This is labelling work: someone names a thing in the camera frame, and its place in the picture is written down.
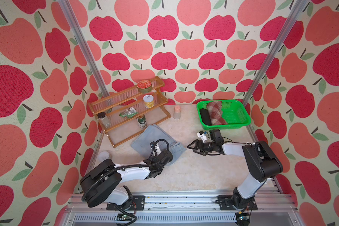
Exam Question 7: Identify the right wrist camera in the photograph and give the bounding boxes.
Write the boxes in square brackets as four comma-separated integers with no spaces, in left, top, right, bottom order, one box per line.
[197,131,210,143]

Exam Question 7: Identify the black-cap spice jar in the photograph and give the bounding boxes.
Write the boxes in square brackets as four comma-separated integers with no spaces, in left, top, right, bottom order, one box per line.
[98,112,111,128]

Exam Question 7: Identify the left aluminium corner post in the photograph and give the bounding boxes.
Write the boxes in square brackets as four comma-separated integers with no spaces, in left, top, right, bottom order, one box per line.
[58,0,109,97]

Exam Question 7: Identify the white small cup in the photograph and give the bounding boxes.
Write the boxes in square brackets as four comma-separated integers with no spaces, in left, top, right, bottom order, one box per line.
[97,151,111,163]

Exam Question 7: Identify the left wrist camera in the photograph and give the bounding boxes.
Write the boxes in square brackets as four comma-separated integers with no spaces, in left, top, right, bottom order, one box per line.
[149,142,161,157]

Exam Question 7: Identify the red-lid tin can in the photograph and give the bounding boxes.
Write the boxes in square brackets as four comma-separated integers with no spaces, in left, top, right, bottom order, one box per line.
[137,80,153,94]

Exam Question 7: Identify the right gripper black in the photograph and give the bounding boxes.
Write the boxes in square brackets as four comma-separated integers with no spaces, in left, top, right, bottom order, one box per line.
[187,139,215,155]

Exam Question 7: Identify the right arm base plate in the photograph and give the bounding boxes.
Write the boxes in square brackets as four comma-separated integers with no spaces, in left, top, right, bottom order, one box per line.
[215,194,258,211]

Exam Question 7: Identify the right aluminium corner post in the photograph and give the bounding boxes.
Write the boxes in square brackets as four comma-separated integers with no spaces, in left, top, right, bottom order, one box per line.
[242,0,310,107]

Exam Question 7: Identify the red plaid skirt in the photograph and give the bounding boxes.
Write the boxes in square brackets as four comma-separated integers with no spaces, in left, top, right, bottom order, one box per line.
[206,101,228,125]

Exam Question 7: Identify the light denim skirt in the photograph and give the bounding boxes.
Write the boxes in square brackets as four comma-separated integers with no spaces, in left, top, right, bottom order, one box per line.
[131,124,186,166]

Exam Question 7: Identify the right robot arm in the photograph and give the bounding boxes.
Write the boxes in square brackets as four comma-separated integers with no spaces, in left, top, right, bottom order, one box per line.
[187,129,283,211]

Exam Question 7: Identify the aluminium corner post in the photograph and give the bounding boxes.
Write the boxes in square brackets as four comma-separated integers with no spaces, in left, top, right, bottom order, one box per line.
[58,0,109,97]
[242,0,310,107]

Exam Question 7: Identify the pink-cap clear bottle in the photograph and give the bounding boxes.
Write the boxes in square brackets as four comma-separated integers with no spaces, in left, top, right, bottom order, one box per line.
[173,105,181,120]

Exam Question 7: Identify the black skirt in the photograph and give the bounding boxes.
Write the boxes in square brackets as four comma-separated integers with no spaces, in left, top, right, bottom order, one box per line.
[200,108,212,126]

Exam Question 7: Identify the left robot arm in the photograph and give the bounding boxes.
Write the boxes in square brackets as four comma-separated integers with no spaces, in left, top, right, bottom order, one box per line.
[80,150,173,209]

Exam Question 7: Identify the green snack packet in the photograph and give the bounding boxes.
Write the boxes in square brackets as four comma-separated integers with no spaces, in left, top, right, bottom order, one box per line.
[119,107,138,119]

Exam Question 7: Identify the wooden two-tier shelf rack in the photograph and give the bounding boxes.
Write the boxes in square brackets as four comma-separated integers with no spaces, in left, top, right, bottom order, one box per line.
[89,76,171,148]

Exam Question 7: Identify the green plastic basket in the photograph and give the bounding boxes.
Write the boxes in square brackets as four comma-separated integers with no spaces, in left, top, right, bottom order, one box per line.
[196,99,251,131]

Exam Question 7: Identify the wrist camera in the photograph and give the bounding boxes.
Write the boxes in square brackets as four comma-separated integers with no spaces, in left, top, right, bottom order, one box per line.
[197,131,210,143]
[149,142,161,157]

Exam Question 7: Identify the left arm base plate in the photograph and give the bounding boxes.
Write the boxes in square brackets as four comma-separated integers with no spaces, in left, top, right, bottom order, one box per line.
[120,195,146,211]

